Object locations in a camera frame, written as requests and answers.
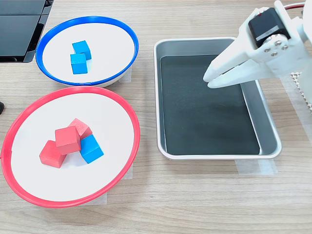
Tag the red-rimmed white plate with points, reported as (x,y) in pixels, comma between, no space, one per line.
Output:
(97,170)

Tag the small black object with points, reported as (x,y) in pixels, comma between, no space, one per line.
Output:
(1,108)

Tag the blue-rimmed white plate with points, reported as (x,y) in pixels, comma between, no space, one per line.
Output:
(109,48)

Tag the steel tray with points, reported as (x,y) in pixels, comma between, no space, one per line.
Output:
(195,47)

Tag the black mat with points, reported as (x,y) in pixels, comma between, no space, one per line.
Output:
(207,117)

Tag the clear tape strip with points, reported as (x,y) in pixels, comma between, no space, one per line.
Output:
(102,198)
(256,167)
(130,174)
(128,76)
(291,102)

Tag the pale perforated plate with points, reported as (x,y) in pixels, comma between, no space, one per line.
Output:
(304,95)

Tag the red cube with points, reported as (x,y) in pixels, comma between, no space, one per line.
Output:
(50,154)
(67,140)
(83,126)

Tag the black flat electronic device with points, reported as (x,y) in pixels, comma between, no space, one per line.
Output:
(17,34)

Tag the blue cube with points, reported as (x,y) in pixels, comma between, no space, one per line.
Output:
(78,64)
(81,46)
(91,151)

